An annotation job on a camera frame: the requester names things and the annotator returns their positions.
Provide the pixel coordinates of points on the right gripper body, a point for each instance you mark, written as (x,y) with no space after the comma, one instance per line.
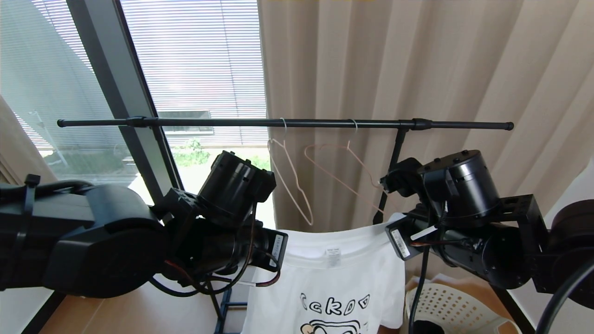
(492,255)

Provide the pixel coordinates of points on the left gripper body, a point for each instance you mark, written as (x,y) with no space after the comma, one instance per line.
(232,250)

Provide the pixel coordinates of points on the pink clothes hanger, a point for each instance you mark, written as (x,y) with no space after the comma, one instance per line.
(334,177)
(312,217)

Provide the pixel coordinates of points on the white printed t-shirt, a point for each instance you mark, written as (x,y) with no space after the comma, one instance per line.
(334,287)

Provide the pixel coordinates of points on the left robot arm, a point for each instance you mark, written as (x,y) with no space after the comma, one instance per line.
(102,241)

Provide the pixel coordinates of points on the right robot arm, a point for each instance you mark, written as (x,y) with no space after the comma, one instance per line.
(464,185)

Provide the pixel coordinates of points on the white laundry basket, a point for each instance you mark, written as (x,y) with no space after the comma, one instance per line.
(455,306)

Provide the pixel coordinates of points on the black clothes rack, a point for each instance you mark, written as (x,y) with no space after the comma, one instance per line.
(325,123)

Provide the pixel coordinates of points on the black shorts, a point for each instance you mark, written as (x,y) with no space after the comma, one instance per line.
(427,327)

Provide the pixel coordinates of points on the window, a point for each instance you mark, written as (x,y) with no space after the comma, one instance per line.
(195,55)

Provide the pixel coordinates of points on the beige curtain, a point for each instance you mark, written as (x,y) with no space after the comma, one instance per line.
(417,69)
(18,148)

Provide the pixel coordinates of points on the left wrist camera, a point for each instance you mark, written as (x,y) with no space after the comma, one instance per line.
(265,185)

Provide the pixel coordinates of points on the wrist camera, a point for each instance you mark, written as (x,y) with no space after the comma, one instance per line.
(399,176)
(265,185)

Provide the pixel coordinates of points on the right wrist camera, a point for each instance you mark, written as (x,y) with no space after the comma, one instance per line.
(399,176)

